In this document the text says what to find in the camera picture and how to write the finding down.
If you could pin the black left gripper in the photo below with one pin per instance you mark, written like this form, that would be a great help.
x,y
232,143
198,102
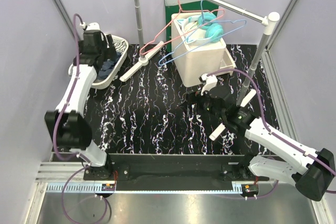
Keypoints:
x,y
109,52

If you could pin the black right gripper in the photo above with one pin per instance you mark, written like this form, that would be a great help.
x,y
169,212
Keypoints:
x,y
194,97

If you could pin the blue tank top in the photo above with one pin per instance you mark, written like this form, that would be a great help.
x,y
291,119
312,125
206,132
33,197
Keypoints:
x,y
108,67

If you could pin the blue wire hanger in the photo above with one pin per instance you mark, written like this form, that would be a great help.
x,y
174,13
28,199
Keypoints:
x,y
163,60

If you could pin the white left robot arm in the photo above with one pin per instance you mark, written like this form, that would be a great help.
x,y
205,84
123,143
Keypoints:
x,y
66,124

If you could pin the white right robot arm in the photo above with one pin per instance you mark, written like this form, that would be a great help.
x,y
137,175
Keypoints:
x,y
308,170

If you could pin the white perforated laundry basket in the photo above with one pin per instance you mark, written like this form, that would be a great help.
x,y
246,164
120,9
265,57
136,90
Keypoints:
x,y
118,45

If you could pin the white drawer box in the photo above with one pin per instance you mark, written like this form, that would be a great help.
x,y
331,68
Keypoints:
x,y
192,64

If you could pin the black marbled table mat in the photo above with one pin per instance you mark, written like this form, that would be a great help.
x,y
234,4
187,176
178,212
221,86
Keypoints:
x,y
143,116

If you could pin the teal cat-ear headphones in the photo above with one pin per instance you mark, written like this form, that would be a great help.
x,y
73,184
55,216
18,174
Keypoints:
x,y
201,29

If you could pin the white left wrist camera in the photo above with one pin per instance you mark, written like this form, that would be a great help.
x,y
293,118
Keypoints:
x,y
89,27

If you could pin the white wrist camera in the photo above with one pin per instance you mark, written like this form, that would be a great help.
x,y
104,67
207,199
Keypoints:
x,y
209,81
89,27

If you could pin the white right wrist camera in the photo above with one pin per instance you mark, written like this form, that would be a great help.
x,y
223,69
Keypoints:
x,y
209,81

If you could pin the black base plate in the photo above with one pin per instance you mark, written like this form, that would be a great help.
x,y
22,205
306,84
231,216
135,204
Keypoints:
x,y
128,167

